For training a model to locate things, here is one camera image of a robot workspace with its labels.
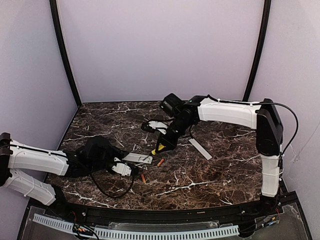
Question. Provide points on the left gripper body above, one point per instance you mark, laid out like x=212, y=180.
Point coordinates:
x=122, y=157

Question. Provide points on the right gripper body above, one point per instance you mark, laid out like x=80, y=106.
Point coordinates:
x=169, y=139

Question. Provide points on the yellow pry tool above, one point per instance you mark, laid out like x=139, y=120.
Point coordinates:
x=158, y=149

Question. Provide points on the white remote control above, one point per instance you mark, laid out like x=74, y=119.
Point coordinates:
x=138, y=158

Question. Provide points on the white battery cover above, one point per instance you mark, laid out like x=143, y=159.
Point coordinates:
x=203, y=152

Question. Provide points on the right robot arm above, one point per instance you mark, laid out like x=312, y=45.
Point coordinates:
x=259, y=116

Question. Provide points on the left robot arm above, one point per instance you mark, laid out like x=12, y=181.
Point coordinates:
x=96, y=155

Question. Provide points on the orange battery upper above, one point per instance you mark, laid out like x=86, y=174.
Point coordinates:
x=161, y=162

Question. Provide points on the orange battery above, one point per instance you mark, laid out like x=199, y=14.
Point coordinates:
x=161, y=162
x=143, y=178

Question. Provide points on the orange battery lower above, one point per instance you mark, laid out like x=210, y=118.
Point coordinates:
x=143, y=178

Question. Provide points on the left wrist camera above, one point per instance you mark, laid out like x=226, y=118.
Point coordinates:
x=122, y=168

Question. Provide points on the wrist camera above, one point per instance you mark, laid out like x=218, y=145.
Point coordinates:
x=122, y=168
x=152, y=126

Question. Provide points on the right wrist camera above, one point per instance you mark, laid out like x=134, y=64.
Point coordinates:
x=152, y=126

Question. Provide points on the black front rail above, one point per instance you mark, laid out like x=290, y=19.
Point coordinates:
x=237, y=214

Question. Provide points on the white cable duct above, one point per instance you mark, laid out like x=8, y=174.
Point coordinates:
x=134, y=231

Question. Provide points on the black frame post right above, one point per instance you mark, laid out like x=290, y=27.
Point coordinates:
x=258, y=51

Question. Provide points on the black frame post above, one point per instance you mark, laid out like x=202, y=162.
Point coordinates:
x=258, y=51
x=63, y=51

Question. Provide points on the black frame post left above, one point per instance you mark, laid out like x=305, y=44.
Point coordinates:
x=63, y=51

